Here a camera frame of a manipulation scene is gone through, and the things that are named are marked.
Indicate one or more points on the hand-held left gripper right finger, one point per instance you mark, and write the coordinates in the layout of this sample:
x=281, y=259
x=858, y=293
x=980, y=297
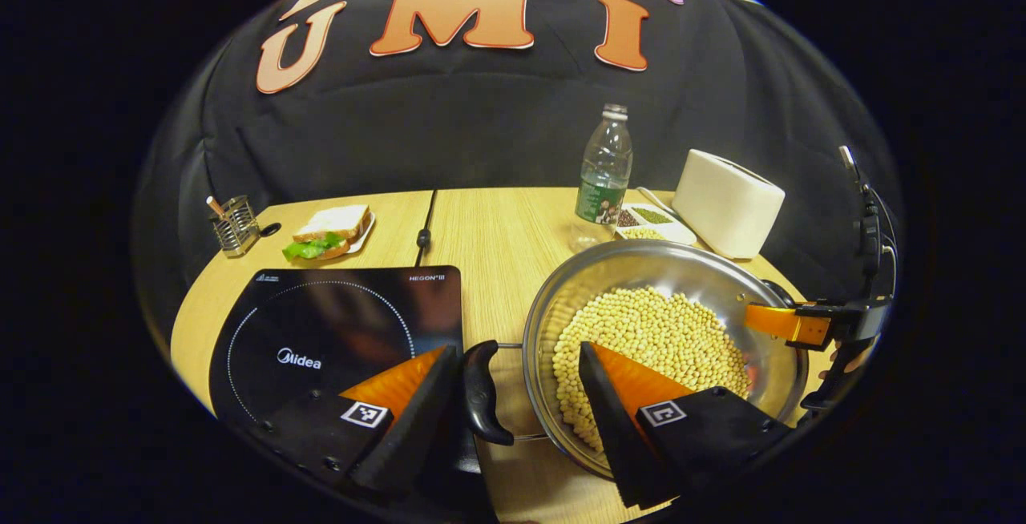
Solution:
x=617, y=436

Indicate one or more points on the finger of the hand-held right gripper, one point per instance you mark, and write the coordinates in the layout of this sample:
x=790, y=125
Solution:
x=781, y=322

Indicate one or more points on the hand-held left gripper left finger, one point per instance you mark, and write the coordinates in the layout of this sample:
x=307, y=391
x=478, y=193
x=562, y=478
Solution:
x=409, y=436

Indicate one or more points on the black induction cooktop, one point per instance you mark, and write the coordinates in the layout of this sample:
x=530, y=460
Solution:
x=321, y=316

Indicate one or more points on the pile of yellow soybeans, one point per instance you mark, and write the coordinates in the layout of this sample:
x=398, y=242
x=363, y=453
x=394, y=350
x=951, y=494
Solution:
x=657, y=324

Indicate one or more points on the white toaster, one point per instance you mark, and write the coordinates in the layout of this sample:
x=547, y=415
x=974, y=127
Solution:
x=725, y=203

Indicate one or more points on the white divided bean dish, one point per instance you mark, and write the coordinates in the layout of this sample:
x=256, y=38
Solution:
x=665, y=227

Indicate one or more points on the white spoon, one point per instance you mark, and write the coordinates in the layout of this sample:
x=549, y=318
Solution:
x=659, y=200

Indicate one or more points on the small white plate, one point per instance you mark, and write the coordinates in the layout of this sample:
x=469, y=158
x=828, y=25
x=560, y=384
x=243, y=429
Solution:
x=365, y=237

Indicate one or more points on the sandwich with lettuce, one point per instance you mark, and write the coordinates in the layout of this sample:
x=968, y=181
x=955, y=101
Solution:
x=333, y=223

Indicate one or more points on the clear plastic water bottle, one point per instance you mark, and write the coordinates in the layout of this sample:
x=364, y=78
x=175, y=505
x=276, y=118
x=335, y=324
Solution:
x=603, y=179

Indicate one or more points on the black backdrop cloth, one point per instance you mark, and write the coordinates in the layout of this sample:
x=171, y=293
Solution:
x=481, y=123

